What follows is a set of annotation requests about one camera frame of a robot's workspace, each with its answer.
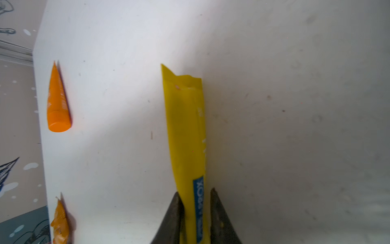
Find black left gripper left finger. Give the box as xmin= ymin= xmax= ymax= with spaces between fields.
xmin=151 ymin=192 xmax=184 ymax=244

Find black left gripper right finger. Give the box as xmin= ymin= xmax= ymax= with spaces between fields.
xmin=210 ymin=188 xmax=242 ymax=244

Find yellow toothpaste tube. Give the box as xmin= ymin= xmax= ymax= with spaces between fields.
xmin=161 ymin=65 xmax=210 ymax=244

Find orange toothpaste tube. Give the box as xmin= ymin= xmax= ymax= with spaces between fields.
xmin=47 ymin=63 xmax=72 ymax=133

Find orange snack wrapper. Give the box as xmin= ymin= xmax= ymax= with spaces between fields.
xmin=50 ymin=198 xmax=70 ymax=244

